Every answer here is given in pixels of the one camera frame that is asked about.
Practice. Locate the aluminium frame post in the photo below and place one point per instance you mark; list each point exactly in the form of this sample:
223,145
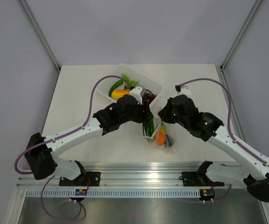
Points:
244,28
40,35

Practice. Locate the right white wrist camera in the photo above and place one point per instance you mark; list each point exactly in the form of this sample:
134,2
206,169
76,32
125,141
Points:
182,90

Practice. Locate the green chili pepper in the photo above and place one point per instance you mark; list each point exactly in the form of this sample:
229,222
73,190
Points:
114,86

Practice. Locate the purple grape bunch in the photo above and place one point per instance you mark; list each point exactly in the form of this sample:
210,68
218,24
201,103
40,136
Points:
149,96

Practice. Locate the green orange mango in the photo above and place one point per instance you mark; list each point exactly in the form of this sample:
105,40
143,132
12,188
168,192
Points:
163,128

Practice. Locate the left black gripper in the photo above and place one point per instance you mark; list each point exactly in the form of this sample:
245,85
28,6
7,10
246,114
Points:
144,115

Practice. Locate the clear zip top bag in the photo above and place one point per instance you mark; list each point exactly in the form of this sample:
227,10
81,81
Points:
137,131

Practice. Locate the small circuit board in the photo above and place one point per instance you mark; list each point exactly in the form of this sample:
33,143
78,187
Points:
81,192
207,194

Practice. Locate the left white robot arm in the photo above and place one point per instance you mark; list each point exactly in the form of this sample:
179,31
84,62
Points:
42,153

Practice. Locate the left small circuit board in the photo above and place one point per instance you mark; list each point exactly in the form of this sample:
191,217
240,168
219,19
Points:
81,192

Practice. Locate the orange tangerine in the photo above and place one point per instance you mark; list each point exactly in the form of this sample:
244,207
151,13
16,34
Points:
159,138

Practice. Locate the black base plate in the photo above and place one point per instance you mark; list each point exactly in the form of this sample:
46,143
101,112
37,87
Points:
190,179
93,179

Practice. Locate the green grape bunch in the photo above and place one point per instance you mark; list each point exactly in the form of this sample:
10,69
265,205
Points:
130,83

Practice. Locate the right small circuit board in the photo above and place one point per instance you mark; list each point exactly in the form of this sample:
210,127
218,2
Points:
207,194

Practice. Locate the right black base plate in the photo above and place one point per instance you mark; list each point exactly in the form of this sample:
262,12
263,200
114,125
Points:
190,179

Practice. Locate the aluminium mounting rail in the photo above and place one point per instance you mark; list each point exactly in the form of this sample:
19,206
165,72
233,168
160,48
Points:
166,174

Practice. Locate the white slotted cable duct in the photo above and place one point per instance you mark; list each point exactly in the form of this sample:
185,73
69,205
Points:
118,193

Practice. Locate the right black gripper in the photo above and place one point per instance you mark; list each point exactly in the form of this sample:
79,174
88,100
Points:
164,113

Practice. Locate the right aluminium frame post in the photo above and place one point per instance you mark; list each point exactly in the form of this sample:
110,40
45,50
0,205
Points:
244,28

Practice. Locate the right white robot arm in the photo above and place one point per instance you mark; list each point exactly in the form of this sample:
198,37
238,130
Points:
245,156

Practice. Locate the yellow orange mango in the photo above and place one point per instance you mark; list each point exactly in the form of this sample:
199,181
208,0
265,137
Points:
116,94

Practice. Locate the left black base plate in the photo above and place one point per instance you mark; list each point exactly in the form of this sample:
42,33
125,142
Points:
93,179

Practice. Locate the green scallion bunch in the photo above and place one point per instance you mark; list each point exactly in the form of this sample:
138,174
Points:
148,128

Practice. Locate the white plastic basket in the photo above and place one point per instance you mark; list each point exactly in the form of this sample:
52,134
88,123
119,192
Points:
134,77

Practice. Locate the left aluminium frame post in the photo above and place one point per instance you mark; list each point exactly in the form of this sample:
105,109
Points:
40,35

